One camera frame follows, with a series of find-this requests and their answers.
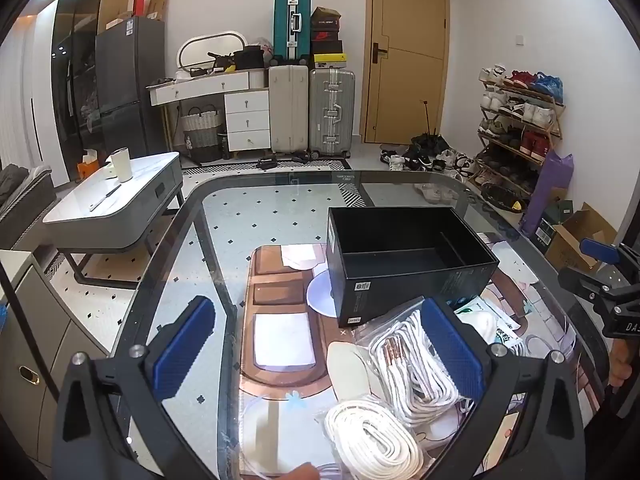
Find dark grey fridge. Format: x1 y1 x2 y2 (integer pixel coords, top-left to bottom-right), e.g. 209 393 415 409
95 15 174 176

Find yellow black shoe box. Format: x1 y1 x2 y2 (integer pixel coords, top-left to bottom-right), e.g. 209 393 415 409
312 52 347 70

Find white oval mirror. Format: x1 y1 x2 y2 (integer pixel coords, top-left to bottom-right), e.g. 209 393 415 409
177 31 249 79

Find wooden door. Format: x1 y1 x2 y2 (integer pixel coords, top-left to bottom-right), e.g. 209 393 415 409
362 0 451 145

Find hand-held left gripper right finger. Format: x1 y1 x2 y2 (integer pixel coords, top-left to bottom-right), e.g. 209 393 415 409
419 296 587 480

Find wooden shoe rack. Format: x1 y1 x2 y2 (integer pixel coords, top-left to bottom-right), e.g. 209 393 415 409
472 67 567 202

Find white grey coffee table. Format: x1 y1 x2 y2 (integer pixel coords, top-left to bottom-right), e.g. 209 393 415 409
42 151 185 288

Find white cord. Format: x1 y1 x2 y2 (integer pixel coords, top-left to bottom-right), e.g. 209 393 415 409
324 399 427 480

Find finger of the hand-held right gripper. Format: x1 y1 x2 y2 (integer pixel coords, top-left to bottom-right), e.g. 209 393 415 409
580 238 632 274
557 266 619 312

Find person's right hand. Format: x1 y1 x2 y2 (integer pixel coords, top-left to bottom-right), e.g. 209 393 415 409
608 339 635 390

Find purple fabric bag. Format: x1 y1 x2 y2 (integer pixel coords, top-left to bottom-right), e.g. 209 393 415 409
520 152 575 237

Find black white striped rug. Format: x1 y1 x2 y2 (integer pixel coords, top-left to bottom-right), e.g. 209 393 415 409
180 157 369 209

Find woven grey white basket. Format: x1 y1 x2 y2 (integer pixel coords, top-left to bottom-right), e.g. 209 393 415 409
180 104 224 163

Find teal suitcase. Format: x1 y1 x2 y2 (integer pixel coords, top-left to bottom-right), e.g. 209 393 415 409
272 0 314 66

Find white curtain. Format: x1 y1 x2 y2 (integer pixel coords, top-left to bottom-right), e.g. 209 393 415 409
0 10 57 171

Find rows of assorted shoes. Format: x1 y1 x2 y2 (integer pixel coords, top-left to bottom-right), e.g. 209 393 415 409
475 64 565 196

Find grey sideboard cabinet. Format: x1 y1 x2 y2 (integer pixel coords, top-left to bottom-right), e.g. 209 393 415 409
0 250 127 477

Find black cardboard box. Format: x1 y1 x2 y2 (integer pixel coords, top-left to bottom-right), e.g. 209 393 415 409
326 205 500 329

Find dark green box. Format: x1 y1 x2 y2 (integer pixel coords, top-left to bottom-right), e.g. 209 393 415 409
535 200 574 252

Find grey sofa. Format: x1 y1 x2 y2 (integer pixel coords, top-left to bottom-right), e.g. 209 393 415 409
0 162 59 252

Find black folded umbrella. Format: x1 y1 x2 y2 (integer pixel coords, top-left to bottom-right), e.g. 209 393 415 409
410 101 447 161

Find printed table mat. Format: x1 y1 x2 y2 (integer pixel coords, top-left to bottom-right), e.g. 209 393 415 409
239 232 601 478

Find heap of scattered shoes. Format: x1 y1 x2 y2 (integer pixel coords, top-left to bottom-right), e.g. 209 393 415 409
379 142 482 206

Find white face mask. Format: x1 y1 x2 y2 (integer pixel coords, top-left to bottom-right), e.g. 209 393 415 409
455 305 507 347

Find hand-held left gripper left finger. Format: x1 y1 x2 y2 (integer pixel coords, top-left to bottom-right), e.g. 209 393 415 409
51 295 217 480

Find bagged white rope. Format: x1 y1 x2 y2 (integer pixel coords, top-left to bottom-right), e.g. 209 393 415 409
357 304 477 429

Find black glass cabinet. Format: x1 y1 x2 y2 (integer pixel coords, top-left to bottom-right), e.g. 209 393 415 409
50 0 126 181

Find silver suitcase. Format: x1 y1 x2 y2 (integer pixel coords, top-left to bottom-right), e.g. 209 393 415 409
308 67 357 159

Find white cup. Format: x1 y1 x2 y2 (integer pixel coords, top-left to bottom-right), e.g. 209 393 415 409
110 147 133 184

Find white vanity desk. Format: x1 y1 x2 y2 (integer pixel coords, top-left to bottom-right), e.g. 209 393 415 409
146 71 271 154

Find slim silver pen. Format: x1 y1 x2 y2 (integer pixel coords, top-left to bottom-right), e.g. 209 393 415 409
89 183 123 212

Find cream suitcase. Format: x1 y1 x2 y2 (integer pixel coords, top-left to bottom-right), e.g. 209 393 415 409
268 64 311 156

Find person's right forearm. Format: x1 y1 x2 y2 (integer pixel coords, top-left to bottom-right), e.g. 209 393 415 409
585 382 640 461

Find black handbag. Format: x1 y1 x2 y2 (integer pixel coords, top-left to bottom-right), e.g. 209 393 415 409
232 46 266 72

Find open cardboard box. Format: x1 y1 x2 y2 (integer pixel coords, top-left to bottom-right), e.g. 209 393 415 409
545 202 621 274

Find orange white paper bag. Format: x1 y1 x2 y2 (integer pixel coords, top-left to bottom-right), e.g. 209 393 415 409
76 149 101 181

